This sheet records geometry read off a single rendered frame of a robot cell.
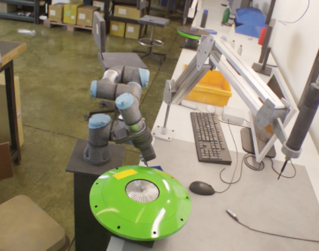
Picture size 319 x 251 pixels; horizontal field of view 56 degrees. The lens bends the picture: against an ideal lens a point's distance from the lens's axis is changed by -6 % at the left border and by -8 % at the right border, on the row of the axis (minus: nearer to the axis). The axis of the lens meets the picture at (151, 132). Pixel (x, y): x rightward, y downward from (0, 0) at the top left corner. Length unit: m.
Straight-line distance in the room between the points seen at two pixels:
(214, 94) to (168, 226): 1.17
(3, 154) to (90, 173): 0.42
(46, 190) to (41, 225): 1.08
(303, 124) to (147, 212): 0.47
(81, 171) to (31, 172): 1.37
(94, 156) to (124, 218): 0.56
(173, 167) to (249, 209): 0.36
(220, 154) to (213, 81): 0.88
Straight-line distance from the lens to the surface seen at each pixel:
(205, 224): 1.16
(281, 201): 1.40
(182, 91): 1.32
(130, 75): 1.32
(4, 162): 1.55
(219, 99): 1.95
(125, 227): 0.89
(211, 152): 1.48
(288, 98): 1.47
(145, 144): 1.13
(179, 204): 0.97
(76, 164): 1.42
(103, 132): 1.34
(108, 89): 1.13
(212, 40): 1.09
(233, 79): 1.00
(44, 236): 1.44
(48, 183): 2.60
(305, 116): 0.77
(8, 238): 1.46
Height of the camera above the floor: 1.74
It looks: 32 degrees down
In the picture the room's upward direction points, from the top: 10 degrees clockwise
